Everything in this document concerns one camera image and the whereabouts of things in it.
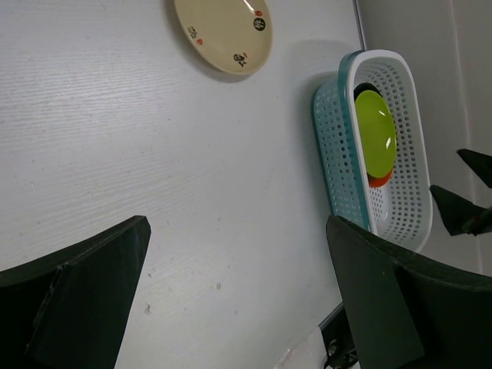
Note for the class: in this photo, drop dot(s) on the lime green plate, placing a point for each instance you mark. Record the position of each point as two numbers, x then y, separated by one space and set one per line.
377 133

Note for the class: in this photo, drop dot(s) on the black plate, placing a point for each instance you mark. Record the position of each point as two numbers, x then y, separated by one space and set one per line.
365 87

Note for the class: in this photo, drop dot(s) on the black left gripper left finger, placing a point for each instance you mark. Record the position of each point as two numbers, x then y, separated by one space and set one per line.
70 308

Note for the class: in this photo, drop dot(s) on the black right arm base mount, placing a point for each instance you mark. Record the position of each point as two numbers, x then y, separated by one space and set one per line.
338 341

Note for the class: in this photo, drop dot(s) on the cream plate with small motifs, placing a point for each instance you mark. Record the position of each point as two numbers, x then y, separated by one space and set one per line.
234 36

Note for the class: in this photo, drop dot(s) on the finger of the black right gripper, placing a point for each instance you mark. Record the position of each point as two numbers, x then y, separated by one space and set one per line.
480 164
459 215

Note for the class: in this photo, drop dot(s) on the orange plate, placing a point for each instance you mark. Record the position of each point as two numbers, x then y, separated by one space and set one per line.
379 182

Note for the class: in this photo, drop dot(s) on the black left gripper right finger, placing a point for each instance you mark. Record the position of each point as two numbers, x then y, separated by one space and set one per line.
405 310

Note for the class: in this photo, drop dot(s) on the white perforated plastic bin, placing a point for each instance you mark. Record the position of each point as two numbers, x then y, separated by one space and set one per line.
400 211

